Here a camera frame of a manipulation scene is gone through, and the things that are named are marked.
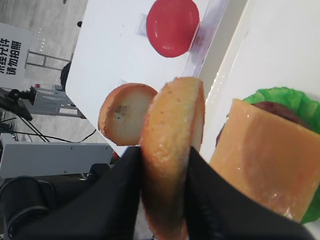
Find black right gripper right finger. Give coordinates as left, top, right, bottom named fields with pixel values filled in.
left=184, top=147, right=314, bottom=240

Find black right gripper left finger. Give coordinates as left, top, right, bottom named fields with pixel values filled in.
left=14, top=146, right=142, bottom=240

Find bun top slice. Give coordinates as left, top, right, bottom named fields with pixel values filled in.
left=139, top=77, right=205, bottom=240

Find bun slice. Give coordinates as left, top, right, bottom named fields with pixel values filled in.
left=139, top=77, right=205, bottom=240
left=97, top=83, right=158, bottom=146

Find cheese slice on burger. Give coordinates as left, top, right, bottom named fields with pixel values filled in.
left=209, top=99, right=320, bottom=221

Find meat patty on tray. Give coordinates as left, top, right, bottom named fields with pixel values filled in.
left=213, top=98, right=320, bottom=159

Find lettuce on tray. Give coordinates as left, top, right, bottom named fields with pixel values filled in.
left=241, top=87, right=320, bottom=224

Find red tomato slice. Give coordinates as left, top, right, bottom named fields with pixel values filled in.
left=146, top=0, right=200, bottom=58

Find bun slice left side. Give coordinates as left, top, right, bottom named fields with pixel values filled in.
left=97, top=83, right=158, bottom=146

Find grey equipment box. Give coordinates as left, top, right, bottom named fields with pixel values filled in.
left=0, top=133, right=113, bottom=179

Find white metal tray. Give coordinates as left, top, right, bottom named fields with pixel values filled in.
left=201, top=0, right=320, bottom=161

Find clear long strip left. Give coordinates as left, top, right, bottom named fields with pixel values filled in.
left=182, top=0, right=228, bottom=77

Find white sign with text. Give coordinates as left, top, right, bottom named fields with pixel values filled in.
left=0, top=23, right=34, bottom=90

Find clear rail left bun holder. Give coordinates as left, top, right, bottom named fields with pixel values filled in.
left=117, top=79, right=128, bottom=87

